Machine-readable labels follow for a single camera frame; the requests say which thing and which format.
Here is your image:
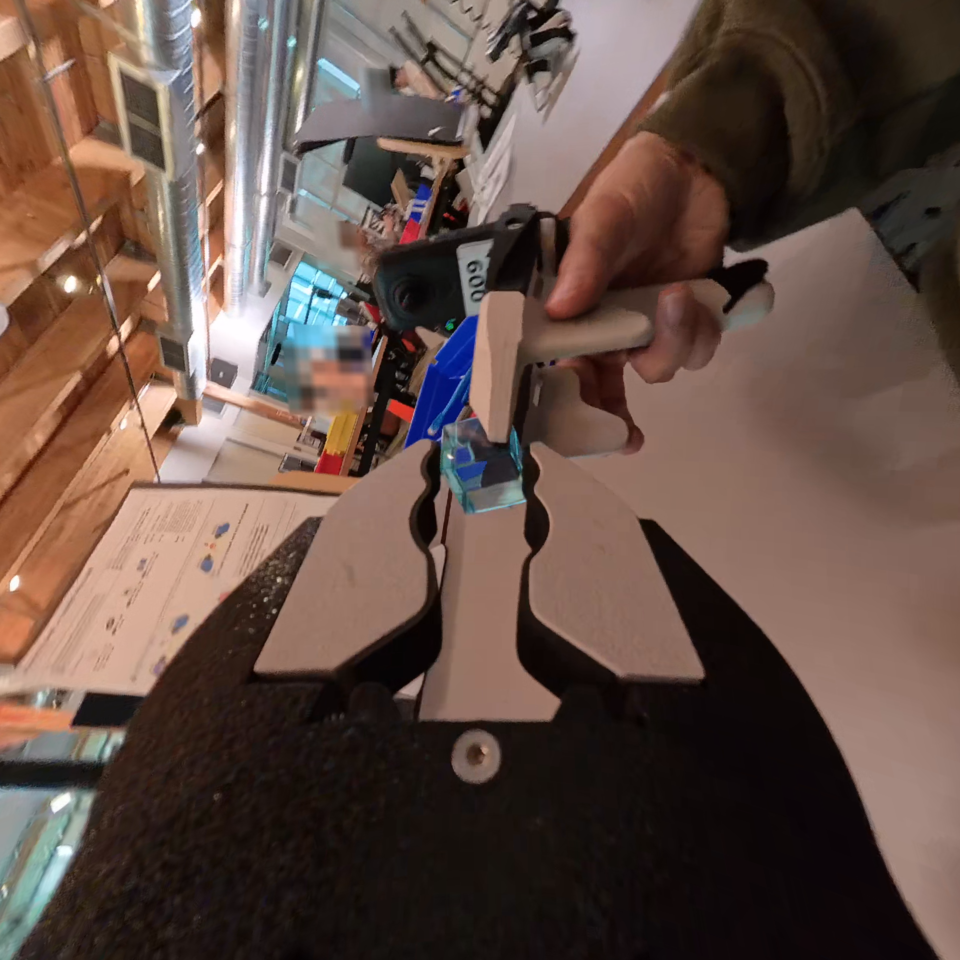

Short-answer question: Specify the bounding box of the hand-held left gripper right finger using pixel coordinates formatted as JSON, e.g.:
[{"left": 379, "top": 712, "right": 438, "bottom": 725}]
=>
[{"left": 516, "top": 441, "right": 707, "bottom": 699}]

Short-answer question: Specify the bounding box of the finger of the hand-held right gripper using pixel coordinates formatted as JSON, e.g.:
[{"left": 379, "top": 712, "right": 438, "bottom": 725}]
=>
[
  {"left": 468, "top": 292, "right": 539, "bottom": 446},
  {"left": 523, "top": 366, "right": 630, "bottom": 460}
]

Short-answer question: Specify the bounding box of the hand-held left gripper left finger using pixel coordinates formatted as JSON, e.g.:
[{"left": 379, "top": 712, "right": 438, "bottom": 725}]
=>
[{"left": 253, "top": 440, "right": 444, "bottom": 699}]

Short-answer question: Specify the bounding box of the clear teal glass cube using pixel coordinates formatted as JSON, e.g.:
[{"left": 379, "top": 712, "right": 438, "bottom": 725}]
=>
[{"left": 441, "top": 420, "right": 524, "bottom": 516}]

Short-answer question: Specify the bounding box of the person's right forearm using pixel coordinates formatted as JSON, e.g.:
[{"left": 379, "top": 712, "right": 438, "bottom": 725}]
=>
[{"left": 637, "top": 0, "right": 960, "bottom": 252}]

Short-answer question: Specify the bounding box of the person's right hand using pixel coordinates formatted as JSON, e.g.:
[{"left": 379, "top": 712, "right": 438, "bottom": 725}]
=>
[{"left": 543, "top": 131, "right": 732, "bottom": 456}]

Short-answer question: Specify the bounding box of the blue storage bin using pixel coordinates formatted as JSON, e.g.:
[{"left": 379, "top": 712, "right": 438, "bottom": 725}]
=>
[{"left": 405, "top": 313, "right": 481, "bottom": 451}]

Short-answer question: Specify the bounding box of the yellow container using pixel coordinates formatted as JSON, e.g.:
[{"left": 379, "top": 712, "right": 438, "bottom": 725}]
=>
[{"left": 322, "top": 412, "right": 363, "bottom": 460}]

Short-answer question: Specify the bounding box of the black board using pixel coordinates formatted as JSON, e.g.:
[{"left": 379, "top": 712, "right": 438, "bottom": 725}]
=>
[{"left": 294, "top": 91, "right": 464, "bottom": 151}]

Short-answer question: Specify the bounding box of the printed instruction sheet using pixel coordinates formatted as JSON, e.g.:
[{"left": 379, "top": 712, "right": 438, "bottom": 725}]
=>
[{"left": 15, "top": 486, "right": 340, "bottom": 695}]

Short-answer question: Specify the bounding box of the silver round pipe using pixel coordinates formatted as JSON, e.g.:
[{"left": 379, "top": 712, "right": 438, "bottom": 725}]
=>
[{"left": 223, "top": 0, "right": 325, "bottom": 320}]

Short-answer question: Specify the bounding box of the silver ventilation duct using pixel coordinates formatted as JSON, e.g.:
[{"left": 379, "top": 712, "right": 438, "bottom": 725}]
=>
[{"left": 108, "top": 0, "right": 215, "bottom": 406}]

